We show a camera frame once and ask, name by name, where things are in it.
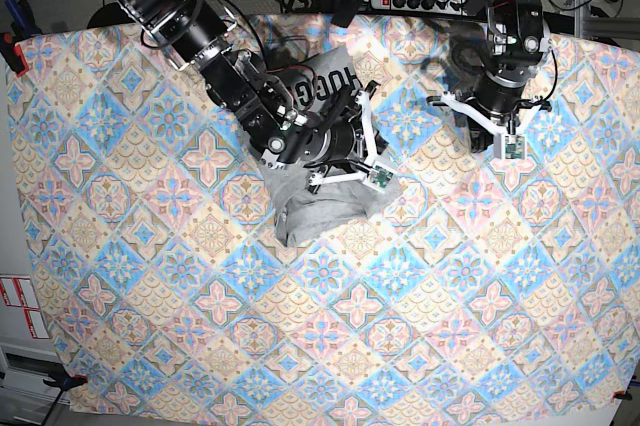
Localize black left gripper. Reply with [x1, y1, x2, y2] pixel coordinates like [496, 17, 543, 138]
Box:
[469, 68, 534, 154]

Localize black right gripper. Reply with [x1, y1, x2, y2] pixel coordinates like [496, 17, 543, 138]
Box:
[300, 90, 375, 173]

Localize grey T-shirt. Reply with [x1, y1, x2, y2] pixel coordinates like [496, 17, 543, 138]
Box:
[260, 47, 402, 247]

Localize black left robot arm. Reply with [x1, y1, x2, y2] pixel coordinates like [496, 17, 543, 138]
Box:
[430, 0, 554, 160]

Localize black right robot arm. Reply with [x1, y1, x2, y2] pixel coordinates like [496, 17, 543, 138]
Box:
[116, 0, 392, 186]

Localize white power strip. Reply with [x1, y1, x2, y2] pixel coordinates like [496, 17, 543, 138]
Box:
[369, 0, 467, 16]

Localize patterned colourful tablecloth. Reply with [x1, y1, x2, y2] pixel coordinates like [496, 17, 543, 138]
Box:
[6, 16, 639, 425]

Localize orange clamp bottom right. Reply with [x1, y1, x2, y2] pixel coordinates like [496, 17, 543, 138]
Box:
[613, 390, 633, 401]

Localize black orange clamp top left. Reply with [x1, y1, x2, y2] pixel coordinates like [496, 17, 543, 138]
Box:
[1, 0, 42, 77]

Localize black orange clamp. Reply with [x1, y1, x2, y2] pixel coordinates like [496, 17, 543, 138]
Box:
[1, 0, 42, 77]
[43, 372, 88, 392]

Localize red white labels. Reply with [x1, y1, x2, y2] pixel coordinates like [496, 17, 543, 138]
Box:
[1, 275, 49, 340]

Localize black orange clamp bottom left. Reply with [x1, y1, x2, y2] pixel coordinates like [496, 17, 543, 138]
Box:
[43, 372, 88, 392]

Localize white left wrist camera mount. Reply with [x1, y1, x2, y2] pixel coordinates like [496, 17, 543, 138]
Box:
[427, 91, 552, 160]

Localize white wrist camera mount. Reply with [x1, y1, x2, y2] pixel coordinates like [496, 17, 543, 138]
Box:
[307, 80, 395, 194]
[427, 91, 552, 160]

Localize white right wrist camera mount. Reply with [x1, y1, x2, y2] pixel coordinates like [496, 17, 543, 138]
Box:
[307, 80, 395, 194]

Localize black centre post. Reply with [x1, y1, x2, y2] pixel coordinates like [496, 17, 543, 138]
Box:
[329, 0, 374, 28]

